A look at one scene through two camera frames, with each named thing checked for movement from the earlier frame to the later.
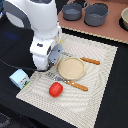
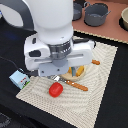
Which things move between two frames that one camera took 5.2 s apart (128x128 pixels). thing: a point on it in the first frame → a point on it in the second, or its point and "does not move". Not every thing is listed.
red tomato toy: [55, 89] does not move
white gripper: [46, 53] → [54, 60]
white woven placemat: [76, 84] does not move
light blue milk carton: [20, 78] does not move
